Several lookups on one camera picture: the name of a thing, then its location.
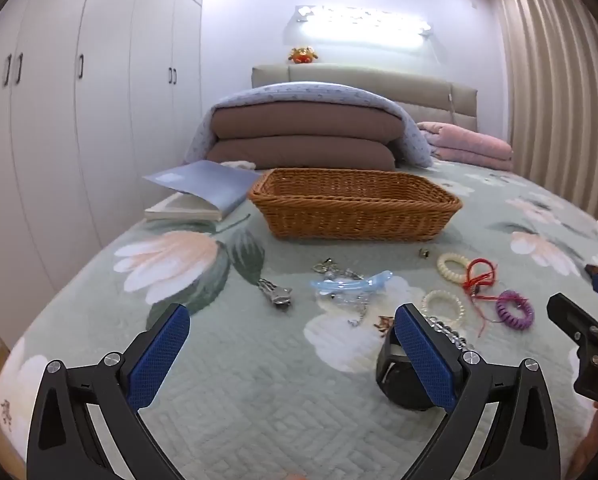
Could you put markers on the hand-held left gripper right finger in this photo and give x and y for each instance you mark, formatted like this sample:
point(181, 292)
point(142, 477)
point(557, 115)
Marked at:
point(424, 360)

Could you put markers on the beige curtain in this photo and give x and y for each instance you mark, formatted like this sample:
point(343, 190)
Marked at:
point(554, 85)

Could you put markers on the brown wicker basket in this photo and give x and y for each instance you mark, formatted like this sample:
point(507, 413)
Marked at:
point(354, 215)

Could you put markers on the green floral bedspread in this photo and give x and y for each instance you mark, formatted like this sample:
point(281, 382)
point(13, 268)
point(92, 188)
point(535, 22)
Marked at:
point(279, 385)

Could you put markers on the folded pink blanket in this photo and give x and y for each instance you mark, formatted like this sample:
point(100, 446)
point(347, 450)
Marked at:
point(469, 145)

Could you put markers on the clear blue hair clip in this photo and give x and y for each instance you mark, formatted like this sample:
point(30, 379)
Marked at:
point(349, 285)

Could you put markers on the orange plush toy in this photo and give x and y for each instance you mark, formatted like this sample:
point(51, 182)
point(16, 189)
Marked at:
point(303, 54)

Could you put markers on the silver hair clip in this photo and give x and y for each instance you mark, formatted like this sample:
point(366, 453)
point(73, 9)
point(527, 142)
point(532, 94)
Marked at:
point(274, 292)

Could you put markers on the glass wall light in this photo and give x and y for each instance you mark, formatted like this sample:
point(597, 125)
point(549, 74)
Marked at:
point(364, 22)

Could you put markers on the blue cover book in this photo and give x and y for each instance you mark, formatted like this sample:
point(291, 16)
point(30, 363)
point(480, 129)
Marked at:
point(214, 185)

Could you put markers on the white fluffy cloth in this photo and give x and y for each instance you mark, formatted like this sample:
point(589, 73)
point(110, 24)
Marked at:
point(239, 164)

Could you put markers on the brown pillow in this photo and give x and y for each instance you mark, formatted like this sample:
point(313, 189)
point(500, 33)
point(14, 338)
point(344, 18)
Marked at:
point(299, 152)
point(304, 120)

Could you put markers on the beige padded headboard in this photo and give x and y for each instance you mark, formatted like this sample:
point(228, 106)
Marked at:
point(429, 87)

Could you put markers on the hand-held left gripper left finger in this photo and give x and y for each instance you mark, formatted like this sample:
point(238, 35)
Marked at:
point(159, 355)

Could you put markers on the white wardrobe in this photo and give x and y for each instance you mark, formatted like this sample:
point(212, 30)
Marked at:
point(104, 110)

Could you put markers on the small metal charm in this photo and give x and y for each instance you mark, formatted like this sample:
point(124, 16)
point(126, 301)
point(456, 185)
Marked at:
point(423, 253)

